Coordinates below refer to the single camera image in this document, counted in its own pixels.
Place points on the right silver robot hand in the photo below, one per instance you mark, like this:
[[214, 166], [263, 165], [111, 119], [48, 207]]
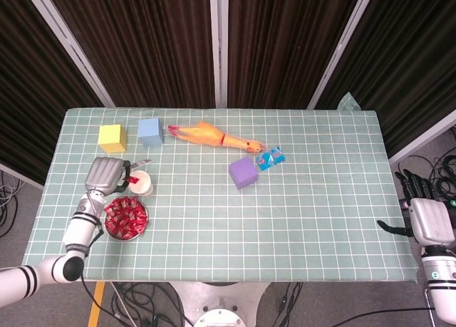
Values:
[[431, 220]]

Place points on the dark brown partition panel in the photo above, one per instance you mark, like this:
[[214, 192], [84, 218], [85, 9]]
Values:
[[409, 74], [285, 49], [142, 49], [28, 92]]

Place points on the white partition base rail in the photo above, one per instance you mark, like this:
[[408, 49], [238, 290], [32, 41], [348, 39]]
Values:
[[21, 176], [424, 139]]

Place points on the blue snack packet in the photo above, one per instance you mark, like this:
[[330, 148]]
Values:
[[270, 159]]

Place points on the orange rubber chicken toy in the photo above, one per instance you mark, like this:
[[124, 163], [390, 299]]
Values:
[[206, 134]]

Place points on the white paper cup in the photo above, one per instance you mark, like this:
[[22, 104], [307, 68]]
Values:
[[143, 185]]

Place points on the green checked tablecloth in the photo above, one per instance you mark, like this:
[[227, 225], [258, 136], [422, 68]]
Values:
[[249, 227]]

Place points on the metal bowl of red candies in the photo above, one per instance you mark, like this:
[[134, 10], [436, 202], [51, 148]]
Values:
[[121, 238]]

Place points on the yellow floor tape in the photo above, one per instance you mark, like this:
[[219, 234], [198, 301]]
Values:
[[95, 305]]

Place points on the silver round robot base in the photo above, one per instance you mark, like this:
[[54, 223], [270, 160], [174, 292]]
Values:
[[217, 305]]

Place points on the white partition frame post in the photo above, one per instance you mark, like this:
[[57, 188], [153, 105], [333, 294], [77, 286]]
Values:
[[341, 47], [218, 45], [69, 43]]

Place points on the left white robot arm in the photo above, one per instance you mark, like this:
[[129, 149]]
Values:
[[76, 231]]

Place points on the light blue foam cube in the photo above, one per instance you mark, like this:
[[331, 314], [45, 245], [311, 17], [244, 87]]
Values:
[[149, 131]]

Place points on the yellow foam cube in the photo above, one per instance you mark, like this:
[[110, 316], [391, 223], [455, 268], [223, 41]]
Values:
[[111, 138]]

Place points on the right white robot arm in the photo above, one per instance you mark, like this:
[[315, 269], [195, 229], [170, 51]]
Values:
[[440, 270]]

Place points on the purple foam cube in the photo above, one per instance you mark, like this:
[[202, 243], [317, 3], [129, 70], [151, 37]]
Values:
[[243, 172]]

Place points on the black box with green light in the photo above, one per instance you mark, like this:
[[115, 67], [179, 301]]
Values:
[[452, 210]]

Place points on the silver table knife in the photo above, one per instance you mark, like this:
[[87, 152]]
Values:
[[140, 163]]

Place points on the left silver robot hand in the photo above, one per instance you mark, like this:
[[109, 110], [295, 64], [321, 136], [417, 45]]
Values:
[[103, 175]]

